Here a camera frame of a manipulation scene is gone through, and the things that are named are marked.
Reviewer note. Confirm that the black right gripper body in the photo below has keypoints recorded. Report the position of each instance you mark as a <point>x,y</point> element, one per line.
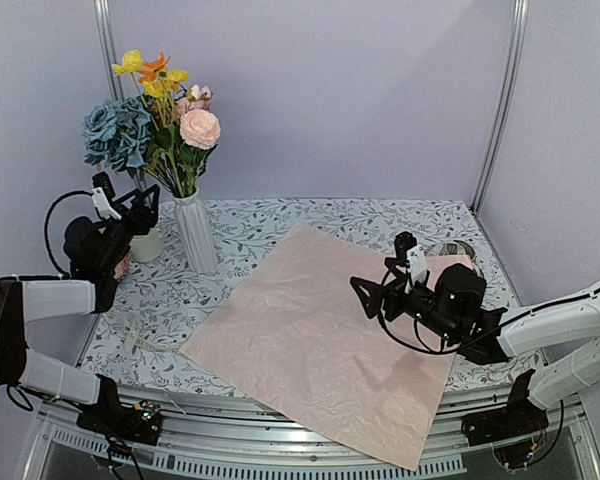
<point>433,319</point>

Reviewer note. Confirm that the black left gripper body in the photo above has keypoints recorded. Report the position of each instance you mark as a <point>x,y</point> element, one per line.
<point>113,252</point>

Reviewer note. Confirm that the cream printed ribbon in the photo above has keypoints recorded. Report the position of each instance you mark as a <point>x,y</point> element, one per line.
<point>131,331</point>

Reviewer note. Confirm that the blue flower bunch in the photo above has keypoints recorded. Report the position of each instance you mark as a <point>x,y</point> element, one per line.
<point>126,136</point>

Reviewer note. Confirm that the pink wrapping paper sheet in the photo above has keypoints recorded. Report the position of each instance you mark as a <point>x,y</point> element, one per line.
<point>294,337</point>

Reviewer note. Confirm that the peach peony flower stem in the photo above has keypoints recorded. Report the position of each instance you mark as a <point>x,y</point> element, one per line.
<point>199,132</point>

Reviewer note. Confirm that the yellow poppy flower stem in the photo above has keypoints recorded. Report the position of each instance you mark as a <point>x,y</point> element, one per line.
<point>130,64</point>

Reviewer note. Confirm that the orange poppy flower stem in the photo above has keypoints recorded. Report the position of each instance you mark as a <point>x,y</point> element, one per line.
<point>160,86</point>

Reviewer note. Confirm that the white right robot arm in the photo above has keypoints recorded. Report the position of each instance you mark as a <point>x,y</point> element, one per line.
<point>574,321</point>

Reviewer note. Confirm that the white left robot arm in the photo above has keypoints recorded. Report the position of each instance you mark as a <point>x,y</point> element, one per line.
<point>31,306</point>

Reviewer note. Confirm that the white ribbed ceramic vase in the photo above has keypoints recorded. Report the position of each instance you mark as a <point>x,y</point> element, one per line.
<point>195,233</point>

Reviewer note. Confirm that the pink patterned ball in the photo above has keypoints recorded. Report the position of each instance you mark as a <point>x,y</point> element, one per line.
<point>122,268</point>

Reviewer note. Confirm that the cream ceramic mug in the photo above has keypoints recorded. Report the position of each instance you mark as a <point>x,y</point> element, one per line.
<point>146,248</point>

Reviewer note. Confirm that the floral patterned tablecloth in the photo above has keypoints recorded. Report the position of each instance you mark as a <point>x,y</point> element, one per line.
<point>171,300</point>

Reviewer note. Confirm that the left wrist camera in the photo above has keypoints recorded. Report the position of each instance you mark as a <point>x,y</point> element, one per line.
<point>102,195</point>

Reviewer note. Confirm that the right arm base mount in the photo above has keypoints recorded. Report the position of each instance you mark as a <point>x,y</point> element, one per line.
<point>517,417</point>

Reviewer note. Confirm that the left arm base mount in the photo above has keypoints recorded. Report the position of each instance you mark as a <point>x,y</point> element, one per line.
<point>140,422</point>

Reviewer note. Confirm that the aluminium front rail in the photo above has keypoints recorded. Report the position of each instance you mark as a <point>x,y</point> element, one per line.
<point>211,437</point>

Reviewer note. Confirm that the left aluminium frame post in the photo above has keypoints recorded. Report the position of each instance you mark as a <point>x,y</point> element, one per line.
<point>108,49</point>

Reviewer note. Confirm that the aluminium frame post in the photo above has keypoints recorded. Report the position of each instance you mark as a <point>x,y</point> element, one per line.
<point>512,64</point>
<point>108,49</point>

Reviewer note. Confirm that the right aluminium frame post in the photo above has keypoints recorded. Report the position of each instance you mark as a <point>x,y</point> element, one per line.
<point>512,64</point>

